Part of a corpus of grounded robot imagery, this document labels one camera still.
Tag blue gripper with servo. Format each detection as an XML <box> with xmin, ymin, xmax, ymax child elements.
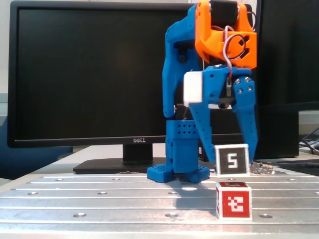
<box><xmin>189</xmin><ymin>64</ymin><xmax>258</xmax><ymax>170</ymax></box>

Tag black cube with white marker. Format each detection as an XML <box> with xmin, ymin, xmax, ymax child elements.
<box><xmin>214</xmin><ymin>143</ymin><xmax>251</xmax><ymax>177</ymax></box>

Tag red cube with white marker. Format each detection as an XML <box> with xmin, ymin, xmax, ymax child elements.
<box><xmin>215</xmin><ymin>181</ymin><xmax>253</xmax><ymax>221</ymax></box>

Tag small controller circuit board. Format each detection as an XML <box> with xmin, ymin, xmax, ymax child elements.
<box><xmin>250</xmin><ymin>161</ymin><xmax>287</xmax><ymax>175</ymax></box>

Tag large black side monitor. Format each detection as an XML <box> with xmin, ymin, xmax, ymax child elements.
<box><xmin>254</xmin><ymin>0</ymin><xmax>319</xmax><ymax>112</ymax></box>

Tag black Dell monitor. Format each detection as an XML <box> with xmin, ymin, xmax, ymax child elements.
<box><xmin>7</xmin><ymin>0</ymin><xmax>260</xmax><ymax>175</ymax></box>

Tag dark blue chair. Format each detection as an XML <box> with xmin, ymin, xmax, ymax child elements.
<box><xmin>0</xmin><ymin>119</ymin><xmax>73</xmax><ymax>180</ymax></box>

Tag wrist camera on white mount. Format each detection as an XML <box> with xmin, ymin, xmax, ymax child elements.
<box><xmin>183</xmin><ymin>71</ymin><xmax>203</xmax><ymax>103</ymax></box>

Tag black power cable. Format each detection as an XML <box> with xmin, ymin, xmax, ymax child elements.
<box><xmin>277</xmin><ymin>159</ymin><xmax>319</xmax><ymax>168</ymax></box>

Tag tangled black cables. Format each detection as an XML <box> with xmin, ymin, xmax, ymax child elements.
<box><xmin>299</xmin><ymin>128</ymin><xmax>319</xmax><ymax>153</ymax></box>

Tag thin multicoloured wire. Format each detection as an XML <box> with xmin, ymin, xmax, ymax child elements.
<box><xmin>114</xmin><ymin>170</ymin><xmax>148</xmax><ymax>175</ymax></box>

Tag aluminium slotted base plate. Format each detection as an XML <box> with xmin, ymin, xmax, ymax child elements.
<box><xmin>0</xmin><ymin>174</ymin><xmax>319</xmax><ymax>236</ymax></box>

